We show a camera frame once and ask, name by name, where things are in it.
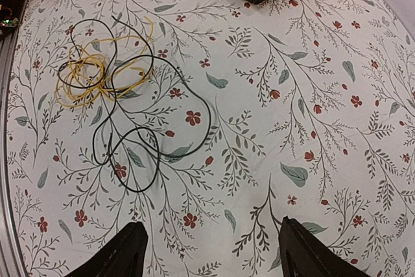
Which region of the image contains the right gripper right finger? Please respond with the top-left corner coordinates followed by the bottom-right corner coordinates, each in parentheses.
top-left (278, 217), bottom-right (367, 277)

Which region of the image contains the aluminium front rail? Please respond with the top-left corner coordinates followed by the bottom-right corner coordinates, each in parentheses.
top-left (0, 0), bottom-right (43, 277)

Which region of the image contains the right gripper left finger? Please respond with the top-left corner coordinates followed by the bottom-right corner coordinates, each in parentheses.
top-left (68, 222), bottom-right (148, 276)

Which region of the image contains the yellow cable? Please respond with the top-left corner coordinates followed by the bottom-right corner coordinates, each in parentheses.
top-left (54, 16), bottom-right (155, 111)

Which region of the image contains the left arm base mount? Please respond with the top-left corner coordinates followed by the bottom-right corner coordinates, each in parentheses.
top-left (1, 0), bottom-right (24, 41)

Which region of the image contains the floral tablecloth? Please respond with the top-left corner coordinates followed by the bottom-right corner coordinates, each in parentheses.
top-left (6, 0), bottom-right (414, 276)

